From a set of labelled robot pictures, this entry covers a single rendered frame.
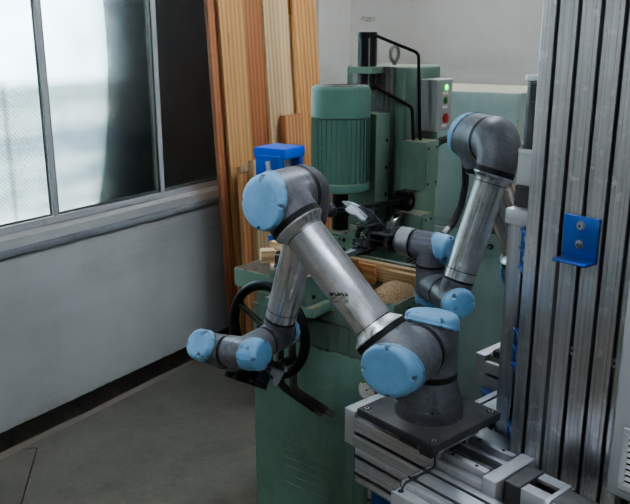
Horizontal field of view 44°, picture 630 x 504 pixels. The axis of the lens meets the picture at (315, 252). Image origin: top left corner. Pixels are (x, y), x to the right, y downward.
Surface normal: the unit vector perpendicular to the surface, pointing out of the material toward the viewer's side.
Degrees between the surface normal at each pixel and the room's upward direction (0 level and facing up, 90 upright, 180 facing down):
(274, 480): 90
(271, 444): 90
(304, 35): 87
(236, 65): 87
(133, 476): 0
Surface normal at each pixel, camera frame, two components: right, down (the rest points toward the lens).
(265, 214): -0.62, 0.11
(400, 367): -0.47, 0.33
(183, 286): 0.83, 0.15
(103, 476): 0.00, -0.96
